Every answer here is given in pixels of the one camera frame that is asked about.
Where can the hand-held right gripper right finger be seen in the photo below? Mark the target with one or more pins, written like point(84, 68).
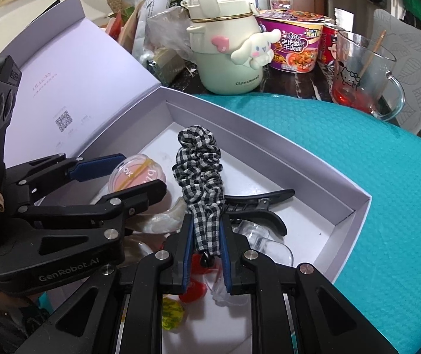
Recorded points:
point(227, 258)

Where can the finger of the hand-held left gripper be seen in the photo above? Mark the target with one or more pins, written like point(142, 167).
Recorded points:
point(92, 169)
point(140, 195)

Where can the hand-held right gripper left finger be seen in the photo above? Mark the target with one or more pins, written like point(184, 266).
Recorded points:
point(187, 258)

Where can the pink round compact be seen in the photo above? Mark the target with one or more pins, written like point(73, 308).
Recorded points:
point(136, 173)

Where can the small red hair clip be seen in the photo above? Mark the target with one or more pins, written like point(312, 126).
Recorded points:
point(192, 289)

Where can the beige hair claw clip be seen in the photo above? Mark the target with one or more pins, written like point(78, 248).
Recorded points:
point(158, 223)

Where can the clear plastic hair clip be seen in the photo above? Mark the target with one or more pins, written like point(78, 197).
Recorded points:
point(265, 245)

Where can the yellow green lollipop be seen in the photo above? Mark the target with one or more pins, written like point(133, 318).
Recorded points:
point(173, 313)

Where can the black white checked scrunchie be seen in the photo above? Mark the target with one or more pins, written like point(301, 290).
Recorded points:
point(197, 162)

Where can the black duckbill hair clip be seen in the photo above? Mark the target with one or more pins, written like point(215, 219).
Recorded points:
point(265, 197)

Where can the lavender gift box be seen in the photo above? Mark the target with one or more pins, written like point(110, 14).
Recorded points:
point(269, 162)

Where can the person's left hand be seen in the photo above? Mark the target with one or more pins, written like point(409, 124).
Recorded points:
point(7, 298)

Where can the clear plastic bag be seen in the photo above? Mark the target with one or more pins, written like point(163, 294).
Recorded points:
point(168, 31)

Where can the cream bottle with dog figure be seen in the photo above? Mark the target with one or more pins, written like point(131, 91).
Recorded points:
point(221, 51)

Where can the teal bubble mat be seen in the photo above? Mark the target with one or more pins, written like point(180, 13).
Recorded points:
point(361, 147)

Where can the dark cloth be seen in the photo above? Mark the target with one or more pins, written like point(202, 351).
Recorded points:
point(0, 333)

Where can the purple instant noodle bowl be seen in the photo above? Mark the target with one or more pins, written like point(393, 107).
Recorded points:
point(295, 49)

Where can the glass mug with red drink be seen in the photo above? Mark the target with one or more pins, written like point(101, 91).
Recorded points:
point(358, 81)

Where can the red drink can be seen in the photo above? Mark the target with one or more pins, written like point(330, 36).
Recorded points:
point(328, 44)

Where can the wooden stick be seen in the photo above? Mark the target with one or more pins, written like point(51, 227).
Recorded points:
point(372, 53)

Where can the grey leaf-pattern chair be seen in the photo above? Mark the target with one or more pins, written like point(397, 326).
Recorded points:
point(413, 81)

